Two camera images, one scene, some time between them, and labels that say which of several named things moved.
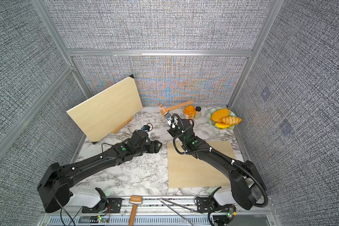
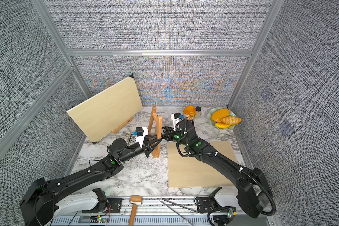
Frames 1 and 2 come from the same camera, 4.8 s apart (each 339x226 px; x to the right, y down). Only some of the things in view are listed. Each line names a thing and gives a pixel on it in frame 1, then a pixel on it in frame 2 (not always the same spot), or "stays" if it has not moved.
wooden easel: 163,109 -> 155,131
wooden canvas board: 100,114 stays
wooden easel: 119,127 stays
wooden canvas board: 185,170 stays
